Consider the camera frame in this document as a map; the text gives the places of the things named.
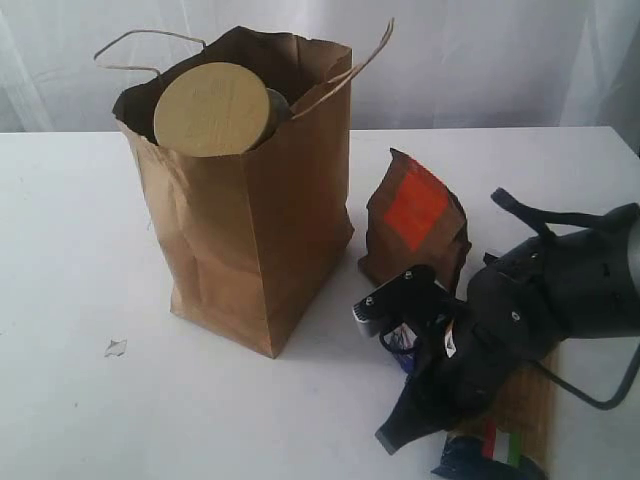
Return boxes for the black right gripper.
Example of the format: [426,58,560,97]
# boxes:
[375,234,630,454]

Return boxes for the small white blue carton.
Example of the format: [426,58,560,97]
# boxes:
[388,324,423,375]

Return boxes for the spaghetti packet dark blue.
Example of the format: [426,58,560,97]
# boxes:
[430,252,559,480]

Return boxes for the brown paper shopping bag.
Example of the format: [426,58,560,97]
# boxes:
[112,26,364,358]

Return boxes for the clear jar gold lid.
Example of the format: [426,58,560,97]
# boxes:
[153,62,293,158]

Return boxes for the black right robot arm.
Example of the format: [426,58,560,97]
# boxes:
[366,190,639,453]

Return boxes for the brown pouch orange label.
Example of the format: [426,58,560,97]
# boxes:
[358,148,471,294]

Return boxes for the clear plastic scrap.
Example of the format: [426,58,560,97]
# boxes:
[104,339,128,358]

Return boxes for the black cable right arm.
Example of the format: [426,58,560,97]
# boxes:
[489,187,640,411]

